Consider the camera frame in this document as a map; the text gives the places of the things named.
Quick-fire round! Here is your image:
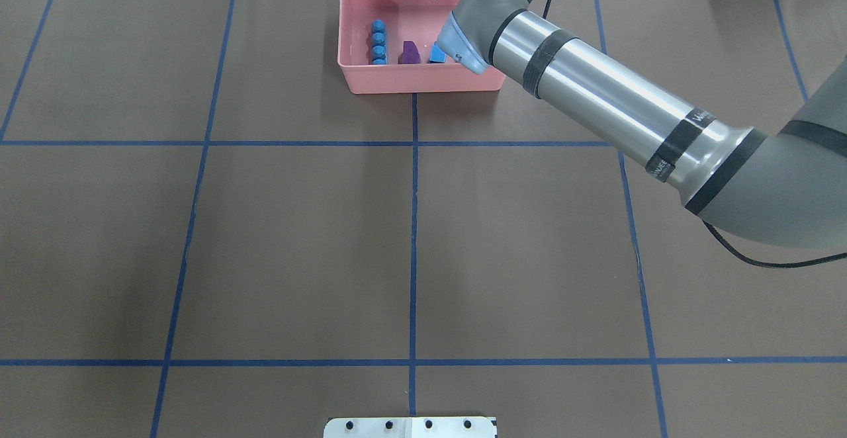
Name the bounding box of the purple curved toy block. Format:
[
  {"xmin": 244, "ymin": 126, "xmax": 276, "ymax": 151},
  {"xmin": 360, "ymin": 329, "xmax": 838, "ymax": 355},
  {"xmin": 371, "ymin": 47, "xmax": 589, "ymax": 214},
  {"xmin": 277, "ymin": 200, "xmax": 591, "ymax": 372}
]
[{"xmin": 398, "ymin": 40, "xmax": 422, "ymax": 65}]

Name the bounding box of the long blue toy block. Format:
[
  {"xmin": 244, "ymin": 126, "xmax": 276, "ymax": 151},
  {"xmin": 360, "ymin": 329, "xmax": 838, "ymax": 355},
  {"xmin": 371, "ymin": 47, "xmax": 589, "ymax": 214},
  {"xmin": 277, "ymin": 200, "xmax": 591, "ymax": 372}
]
[{"xmin": 370, "ymin": 19, "xmax": 388, "ymax": 65}]

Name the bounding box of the small blue toy block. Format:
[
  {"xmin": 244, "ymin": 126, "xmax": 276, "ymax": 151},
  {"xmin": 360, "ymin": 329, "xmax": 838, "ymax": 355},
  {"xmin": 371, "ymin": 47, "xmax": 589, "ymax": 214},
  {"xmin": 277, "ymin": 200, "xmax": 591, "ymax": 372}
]
[{"xmin": 427, "ymin": 43, "xmax": 447, "ymax": 64}]

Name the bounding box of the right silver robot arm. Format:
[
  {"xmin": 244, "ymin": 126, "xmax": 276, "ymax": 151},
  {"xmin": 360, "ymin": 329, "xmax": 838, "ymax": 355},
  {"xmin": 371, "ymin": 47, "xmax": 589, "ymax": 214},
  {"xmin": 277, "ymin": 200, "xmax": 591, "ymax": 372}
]
[{"xmin": 437, "ymin": 0, "xmax": 846, "ymax": 249}]

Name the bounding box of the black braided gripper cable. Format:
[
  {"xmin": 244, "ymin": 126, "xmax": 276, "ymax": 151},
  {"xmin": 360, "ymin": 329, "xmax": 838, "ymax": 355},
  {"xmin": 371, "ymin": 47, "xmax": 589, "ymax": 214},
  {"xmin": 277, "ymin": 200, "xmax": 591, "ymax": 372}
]
[{"xmin": 701, "ymin": 221, "xmax": 847, "ymax": 269}]

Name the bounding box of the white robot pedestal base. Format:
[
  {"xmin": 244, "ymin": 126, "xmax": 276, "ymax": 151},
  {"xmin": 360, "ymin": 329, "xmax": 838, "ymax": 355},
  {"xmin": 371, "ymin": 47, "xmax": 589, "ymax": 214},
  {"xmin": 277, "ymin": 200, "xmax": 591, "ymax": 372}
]
[{"xmin": 323, "ymin": 415, "xmax": 498, "ymax": 437}]

